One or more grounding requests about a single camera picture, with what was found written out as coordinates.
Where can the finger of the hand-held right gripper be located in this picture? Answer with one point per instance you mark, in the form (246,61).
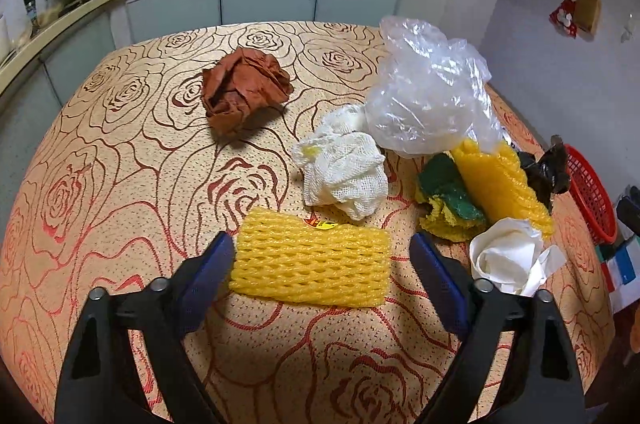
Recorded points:
(629,206)

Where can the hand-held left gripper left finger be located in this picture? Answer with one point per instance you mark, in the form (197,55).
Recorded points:
(205,280)

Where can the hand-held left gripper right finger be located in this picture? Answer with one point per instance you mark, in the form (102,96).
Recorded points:
(440,285)

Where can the red plastic basket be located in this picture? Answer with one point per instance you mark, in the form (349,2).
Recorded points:
(592,199)

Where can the yellow foam fruit net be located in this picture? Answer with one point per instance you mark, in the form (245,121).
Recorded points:
(310,264)
(500,184)

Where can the clear plastic bag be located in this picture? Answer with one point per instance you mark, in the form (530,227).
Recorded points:
(425,93)

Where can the blue white box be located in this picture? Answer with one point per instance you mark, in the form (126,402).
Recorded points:
(622,269)

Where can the crumpled white paper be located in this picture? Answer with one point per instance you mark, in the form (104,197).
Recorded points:
(505,254)

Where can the black plastic bag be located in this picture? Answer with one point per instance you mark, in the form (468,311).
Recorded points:
(547,176)

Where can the green yellow sponge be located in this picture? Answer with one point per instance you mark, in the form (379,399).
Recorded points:
(442,191)

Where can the rolled yellow foam fruit net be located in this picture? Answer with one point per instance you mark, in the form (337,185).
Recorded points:
(500,184)

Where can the rose printed tablecloth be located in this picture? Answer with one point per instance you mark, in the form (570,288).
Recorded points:
(125,163)

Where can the white foam fruit net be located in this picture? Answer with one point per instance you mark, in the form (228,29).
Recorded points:
(345,163)

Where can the brown paper bag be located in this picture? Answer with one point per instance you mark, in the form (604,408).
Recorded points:
(587,11)

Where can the crumpled brown paper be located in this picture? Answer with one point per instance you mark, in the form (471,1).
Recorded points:
(245,83)

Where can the red hanging bag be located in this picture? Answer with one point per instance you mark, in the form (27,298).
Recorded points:
(564,16)

